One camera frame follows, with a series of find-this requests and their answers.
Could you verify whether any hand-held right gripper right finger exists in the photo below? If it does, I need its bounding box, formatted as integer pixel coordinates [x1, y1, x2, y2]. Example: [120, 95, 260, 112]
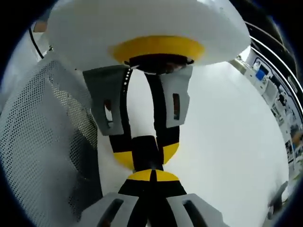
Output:
[151, 169, 229, 227]

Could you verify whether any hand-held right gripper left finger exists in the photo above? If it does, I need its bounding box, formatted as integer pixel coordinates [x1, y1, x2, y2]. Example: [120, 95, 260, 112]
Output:
[80, 169, 153, 227]

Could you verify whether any white mesh basket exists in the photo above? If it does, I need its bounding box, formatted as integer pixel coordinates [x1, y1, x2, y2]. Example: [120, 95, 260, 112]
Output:
[0, 59, 104, 227]

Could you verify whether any black cable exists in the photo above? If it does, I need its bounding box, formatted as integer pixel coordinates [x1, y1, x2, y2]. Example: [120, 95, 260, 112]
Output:
[28, 28, 46, 60]

